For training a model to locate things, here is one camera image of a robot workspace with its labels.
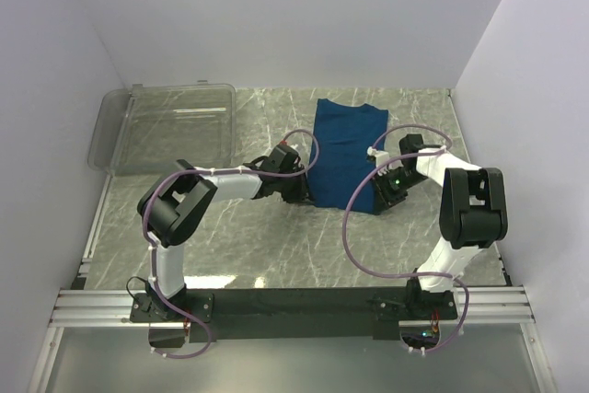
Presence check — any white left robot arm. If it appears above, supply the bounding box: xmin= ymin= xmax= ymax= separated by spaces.
xmin=137 ymin=142 xmax=313 ymax=321

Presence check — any aluminium rail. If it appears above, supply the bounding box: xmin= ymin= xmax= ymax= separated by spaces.
xmin=49 ymin=286 xmax=535 ymax=328

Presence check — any clear plastic bin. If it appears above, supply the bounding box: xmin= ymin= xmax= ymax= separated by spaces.
xmin=87 ymin=81 xmax=237 ymax=176

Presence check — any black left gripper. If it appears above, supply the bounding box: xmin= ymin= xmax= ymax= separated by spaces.
xmin=277 ymin=164 xmax=316 ymax=204

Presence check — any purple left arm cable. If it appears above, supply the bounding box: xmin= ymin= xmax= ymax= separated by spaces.
xmin=143 ymin=128 xmax=321 ymax=360

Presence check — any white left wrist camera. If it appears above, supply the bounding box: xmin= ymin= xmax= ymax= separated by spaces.
xmin=280 ymin=140 xmax=301 ymax=164

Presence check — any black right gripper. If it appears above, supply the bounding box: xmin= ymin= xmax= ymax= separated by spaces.
xmin=369 ymin=168 xmax=429 ymax=215

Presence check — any blue printed t-shirt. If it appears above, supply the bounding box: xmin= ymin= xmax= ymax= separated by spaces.
xmin=307 ymin=98 xmax=388 ymax=210

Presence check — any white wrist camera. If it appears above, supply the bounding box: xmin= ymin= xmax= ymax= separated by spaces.
xmin=280 ymin=140 xmax=301 ymax=164
xmin=366 ymin=146 xmax=390 ymax=176

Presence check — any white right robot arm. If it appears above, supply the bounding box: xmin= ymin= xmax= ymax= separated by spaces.
xmin=371 ymin=133 xmax=508 ymax=318

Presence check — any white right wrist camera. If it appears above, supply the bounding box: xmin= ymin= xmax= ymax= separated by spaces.
xmin=366 ymin=146 xmax=390 ymax=176

